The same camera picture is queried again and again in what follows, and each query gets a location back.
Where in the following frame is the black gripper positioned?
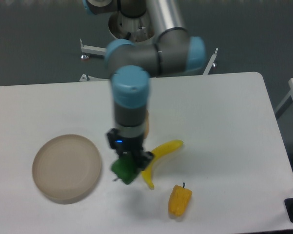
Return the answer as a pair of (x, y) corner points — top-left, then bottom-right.
(106, 129), (153, 174)

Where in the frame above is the green toy bell pepper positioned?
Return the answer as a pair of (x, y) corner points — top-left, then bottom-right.
(111, 155), (139, 185)

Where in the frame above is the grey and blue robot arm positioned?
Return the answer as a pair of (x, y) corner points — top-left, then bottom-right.
(83, 0), (206, 174)

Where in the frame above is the round beige plate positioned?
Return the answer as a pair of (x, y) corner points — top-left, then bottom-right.
(32, 134), (102, 204)

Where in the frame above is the yellow toy bell pepper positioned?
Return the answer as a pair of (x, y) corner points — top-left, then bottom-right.
(168, 182), (192, 217)

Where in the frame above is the orange toy croissant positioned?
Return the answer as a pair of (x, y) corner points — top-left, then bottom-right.
(144, 110), (149, 139)

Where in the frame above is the yellow toy banana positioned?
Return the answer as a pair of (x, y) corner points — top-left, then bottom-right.
(141, 139), (184, 190)

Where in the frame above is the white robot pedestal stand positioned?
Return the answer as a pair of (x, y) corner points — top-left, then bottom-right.
(81, 10), (217, 78)

